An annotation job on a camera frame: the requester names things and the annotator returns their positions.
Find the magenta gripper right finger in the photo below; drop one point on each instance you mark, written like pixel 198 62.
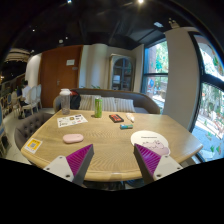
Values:
pixel 154 166

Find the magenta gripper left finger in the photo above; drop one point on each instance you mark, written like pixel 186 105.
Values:
pixel 72 167

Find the pink computer mouse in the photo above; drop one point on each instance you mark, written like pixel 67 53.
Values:
pixel 72 138

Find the teal small pack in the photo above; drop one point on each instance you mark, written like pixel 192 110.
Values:
pixel 123 126

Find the white sticker sheet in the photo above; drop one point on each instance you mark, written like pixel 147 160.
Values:
pixel 71 120

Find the yellow QR code sticker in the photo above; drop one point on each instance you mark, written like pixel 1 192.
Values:
pixel 33 145

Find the black red small box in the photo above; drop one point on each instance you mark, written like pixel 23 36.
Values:
pixel 116 118

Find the brown curved sofa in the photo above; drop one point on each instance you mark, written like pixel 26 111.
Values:
pixel 142 103

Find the striped cushion left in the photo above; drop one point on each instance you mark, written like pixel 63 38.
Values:
pixel 86 102

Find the striped cushion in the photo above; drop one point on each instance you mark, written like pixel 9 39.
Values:
pixel 124 105
pixel 108 104
pixel 86 102

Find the striped cushion right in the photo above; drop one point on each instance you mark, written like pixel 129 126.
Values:
pixel 124 105

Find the green drink can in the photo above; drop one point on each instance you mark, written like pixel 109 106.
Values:
pixel 98 107

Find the black bag on sofa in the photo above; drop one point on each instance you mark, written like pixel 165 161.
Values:
pixel 75 100

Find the grey tufted chair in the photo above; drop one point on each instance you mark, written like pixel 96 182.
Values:
pixel 28 126

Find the striped cushion middle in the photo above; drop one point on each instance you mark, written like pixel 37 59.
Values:
pixel 108 104

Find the clear shaker bottle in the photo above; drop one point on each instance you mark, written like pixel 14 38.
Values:
pixel 65 101

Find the white chair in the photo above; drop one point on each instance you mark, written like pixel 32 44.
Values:
pixel 34 97

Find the seated person white shirt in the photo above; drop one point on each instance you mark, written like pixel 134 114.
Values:
pixel 24 100

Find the arched glass cabinet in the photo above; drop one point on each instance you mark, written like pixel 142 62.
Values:
pixel 121 75

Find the orange wooden door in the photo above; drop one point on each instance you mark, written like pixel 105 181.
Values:
pixel 59 68

